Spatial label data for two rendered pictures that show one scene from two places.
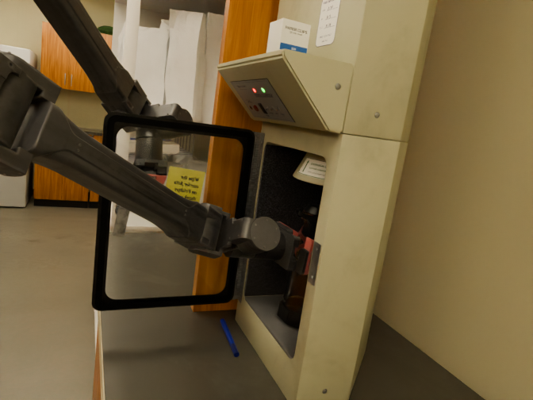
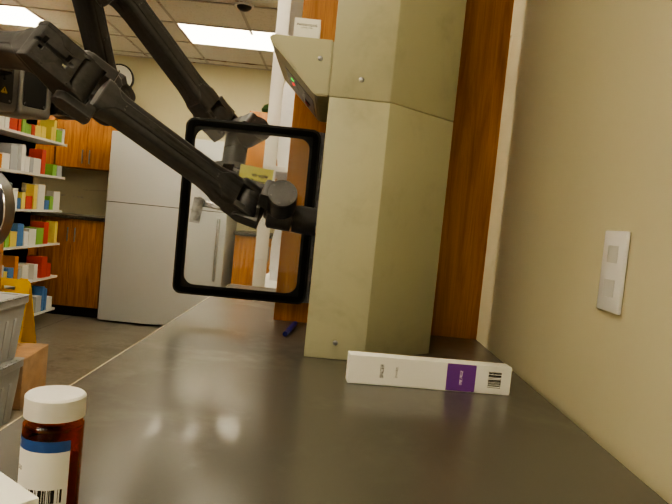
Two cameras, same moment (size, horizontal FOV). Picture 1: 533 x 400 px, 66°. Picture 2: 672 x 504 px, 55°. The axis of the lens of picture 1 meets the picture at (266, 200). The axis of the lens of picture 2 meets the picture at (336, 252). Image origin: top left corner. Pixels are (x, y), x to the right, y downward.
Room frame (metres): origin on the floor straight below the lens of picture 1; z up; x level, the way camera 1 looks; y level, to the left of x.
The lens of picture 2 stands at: (-0.42, -0.60, 1.20)
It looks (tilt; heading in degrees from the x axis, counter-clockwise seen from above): 3 degrees down; 24
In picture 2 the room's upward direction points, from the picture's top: 6 degrees clockwise
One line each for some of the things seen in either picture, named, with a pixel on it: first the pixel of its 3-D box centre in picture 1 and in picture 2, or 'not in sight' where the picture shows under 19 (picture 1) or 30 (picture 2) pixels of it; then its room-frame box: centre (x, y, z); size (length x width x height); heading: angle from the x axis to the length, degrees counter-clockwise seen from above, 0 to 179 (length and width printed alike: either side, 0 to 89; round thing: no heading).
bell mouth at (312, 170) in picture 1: (340, 168); not in sight; (0.79, -0.13, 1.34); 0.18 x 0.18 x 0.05
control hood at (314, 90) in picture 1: (270, 93); (303, 83); (0.75, 0.02, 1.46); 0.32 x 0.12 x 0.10; 24
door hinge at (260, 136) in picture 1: (247, 220); (317, 218); (0.90, 0.04, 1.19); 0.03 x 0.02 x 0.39; 24
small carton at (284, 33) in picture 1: (287, 43); (306, 37); (0.71, 0.00, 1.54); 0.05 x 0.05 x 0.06; 25
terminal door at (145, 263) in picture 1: (175, 217); (246, 211); (0.84, 0.18, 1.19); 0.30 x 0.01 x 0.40; 116
